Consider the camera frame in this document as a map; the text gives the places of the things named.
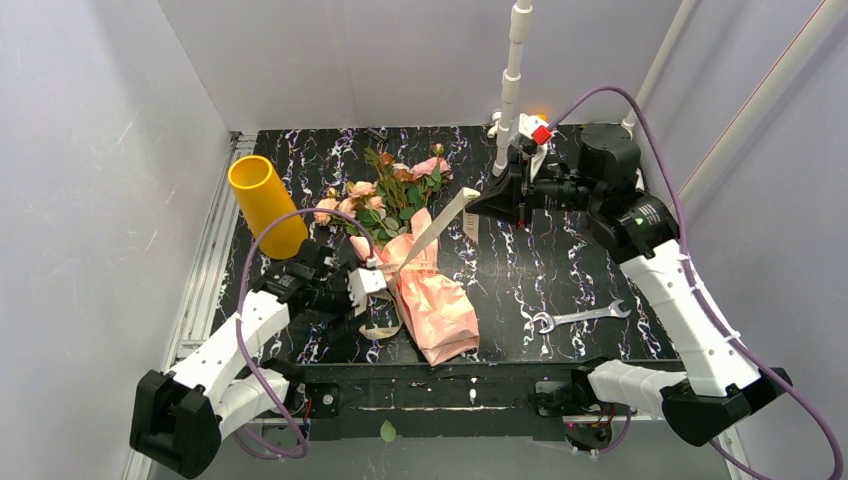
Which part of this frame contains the cream ribbon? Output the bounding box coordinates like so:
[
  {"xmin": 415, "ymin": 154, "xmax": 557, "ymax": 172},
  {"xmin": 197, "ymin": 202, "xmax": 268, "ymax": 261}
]
[{"xmin": 357, "ymin": 187, "xmax": 482, "ymax": 342}]

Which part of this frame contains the pink wrapping paper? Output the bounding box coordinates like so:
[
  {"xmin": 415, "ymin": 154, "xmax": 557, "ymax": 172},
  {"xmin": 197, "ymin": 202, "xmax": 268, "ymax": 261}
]
[{"xmin": 376, "ymin": 209, "xmax": 480, "ymax": 366}]

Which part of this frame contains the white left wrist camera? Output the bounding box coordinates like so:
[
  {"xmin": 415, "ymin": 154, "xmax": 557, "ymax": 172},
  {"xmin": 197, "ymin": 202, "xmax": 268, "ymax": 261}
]
[{"xmin": 347, "ymin": 268, "xmax": 387, "ymax": 316}]

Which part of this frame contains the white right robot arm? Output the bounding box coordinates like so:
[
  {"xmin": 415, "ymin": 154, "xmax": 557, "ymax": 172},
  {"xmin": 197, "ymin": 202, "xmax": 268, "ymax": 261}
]
[{"xmin": 468, "ymin": 115, "xmax": 791, "ymax": 446}]

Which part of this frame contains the pink rose bouquet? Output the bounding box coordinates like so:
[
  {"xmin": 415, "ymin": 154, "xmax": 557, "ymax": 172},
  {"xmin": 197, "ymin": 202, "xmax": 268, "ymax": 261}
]
[{"xmin": 313, "ymin": 143, "xmax": 453, "ymax": 248}]

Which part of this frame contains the green fallen leaf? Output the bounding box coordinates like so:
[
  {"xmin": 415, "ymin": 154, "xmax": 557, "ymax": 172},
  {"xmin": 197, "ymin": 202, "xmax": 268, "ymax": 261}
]
[{"xmin": 380, "ymin": 420, "xmax": 397, "ymax": 443}]

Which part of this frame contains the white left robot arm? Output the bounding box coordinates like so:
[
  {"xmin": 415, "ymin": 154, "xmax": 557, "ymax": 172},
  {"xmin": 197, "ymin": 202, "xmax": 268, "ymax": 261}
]
[{"xmin": 129, "ymin": 240, "xmax": 386, "ymax": 479}]

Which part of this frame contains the silver open-end wrench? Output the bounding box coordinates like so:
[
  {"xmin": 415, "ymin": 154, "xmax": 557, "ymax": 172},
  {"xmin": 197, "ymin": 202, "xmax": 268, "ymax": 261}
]
[{"xmin": 532, "ymin": 300, "xmax": 630, "ymax": 334}]

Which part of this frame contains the white PVC pipe frame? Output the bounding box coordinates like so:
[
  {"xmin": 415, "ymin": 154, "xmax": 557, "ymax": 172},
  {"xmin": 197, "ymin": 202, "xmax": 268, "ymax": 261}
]
[{"xmin": 520, "ymin": 1, "xmax": 847, "ymax": 214}]

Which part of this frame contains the yellow cylindrical vase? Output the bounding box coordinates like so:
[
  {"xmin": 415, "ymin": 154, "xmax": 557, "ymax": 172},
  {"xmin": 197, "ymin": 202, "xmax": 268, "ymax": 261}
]
[{"xmin": 228, "ymin": 155, "xmax": 308, "ymax": 260}]

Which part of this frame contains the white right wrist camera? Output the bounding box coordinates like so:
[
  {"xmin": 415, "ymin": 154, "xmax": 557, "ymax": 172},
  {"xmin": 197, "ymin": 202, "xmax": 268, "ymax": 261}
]
[{"xmin": 514, "ymin": 113, "xmax": 553, "ymax": 182}]

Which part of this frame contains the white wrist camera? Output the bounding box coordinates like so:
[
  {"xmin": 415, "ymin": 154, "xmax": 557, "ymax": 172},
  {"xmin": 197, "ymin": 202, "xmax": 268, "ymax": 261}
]
[
  {"xmin": 347, "ymin": 268, "xmax": 387, "ymax": 316},
  {"xmin": 514, "ymin": 113, "xmax": 553, "ymax": 182}
]

